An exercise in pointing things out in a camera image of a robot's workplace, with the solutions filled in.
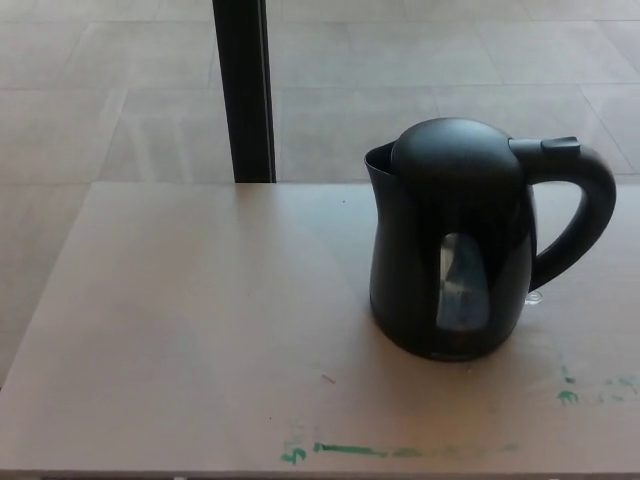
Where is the black vertical post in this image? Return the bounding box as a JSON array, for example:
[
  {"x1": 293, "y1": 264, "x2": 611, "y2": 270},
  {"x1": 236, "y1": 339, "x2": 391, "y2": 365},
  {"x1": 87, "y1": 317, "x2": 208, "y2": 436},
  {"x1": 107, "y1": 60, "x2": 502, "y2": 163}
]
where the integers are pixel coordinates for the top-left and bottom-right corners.
[{"x1": 211, "y1": 0, "x2": 277, "y2": 184}]

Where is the black electric kettle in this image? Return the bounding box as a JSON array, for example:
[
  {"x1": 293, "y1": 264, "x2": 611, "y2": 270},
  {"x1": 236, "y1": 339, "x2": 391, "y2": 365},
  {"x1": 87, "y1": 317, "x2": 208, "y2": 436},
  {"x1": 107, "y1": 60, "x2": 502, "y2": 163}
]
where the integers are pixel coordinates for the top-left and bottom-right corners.
[{"x1": 363, "y1": 117, "x2": 618, "y2": 361}]

